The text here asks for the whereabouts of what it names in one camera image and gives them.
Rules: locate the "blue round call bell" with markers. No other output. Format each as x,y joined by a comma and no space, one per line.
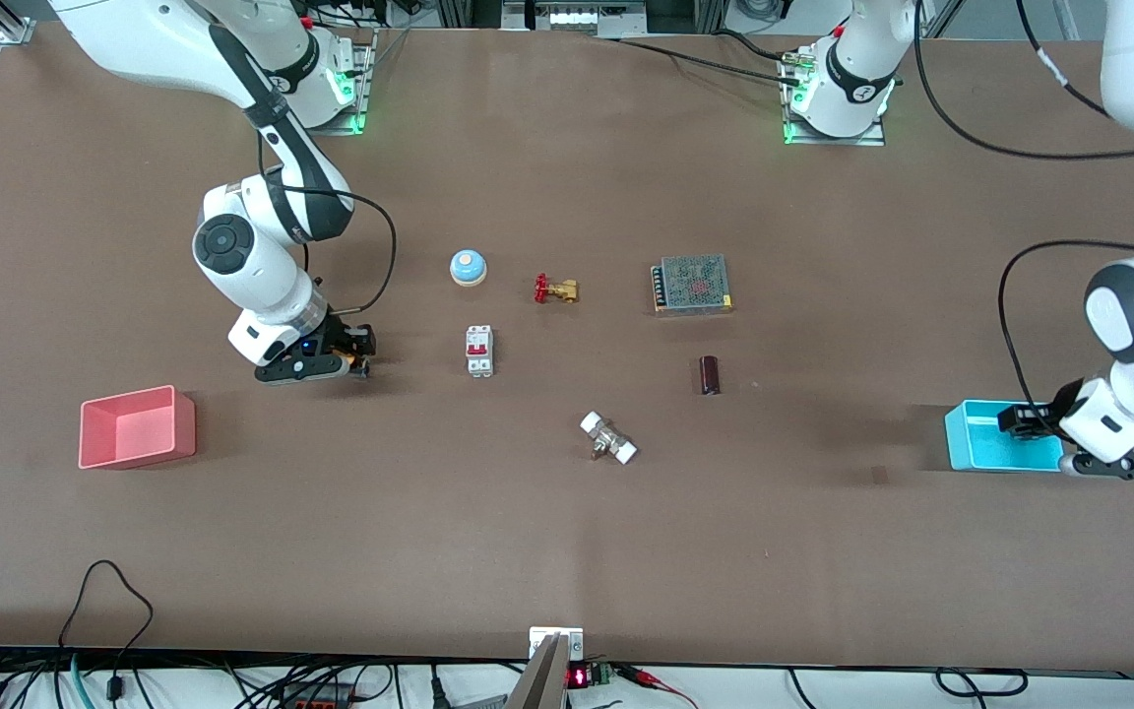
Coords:
468,266

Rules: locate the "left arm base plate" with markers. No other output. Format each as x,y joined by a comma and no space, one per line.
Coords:
833,140

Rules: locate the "dark red cylindrical capacitor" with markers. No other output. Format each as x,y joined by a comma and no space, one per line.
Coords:
710,375

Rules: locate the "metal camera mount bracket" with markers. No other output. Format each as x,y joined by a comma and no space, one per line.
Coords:
555,660

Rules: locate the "metal mesh power supply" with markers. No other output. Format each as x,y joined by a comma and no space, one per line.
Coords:
693,284

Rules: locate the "pink plastic box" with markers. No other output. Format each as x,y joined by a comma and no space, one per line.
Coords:
134,428

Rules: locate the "white circuit breaker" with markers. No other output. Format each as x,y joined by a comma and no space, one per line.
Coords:
479,351

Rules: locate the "cyan plastic box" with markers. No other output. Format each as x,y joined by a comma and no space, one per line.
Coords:
980,443

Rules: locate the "red clip lead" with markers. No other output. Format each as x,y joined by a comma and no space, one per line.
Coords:
656,681

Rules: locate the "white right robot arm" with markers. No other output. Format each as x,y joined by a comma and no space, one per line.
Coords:
252,246

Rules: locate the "metal fitting white ends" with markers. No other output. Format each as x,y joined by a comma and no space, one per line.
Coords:
608,438

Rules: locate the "small red digit display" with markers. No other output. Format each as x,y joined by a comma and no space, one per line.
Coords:
587,676

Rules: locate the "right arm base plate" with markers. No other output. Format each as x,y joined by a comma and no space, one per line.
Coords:
365,79

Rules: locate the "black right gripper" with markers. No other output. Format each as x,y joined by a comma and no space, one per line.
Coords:
342,335

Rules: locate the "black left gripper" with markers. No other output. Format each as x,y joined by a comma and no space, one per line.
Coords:
1053,411

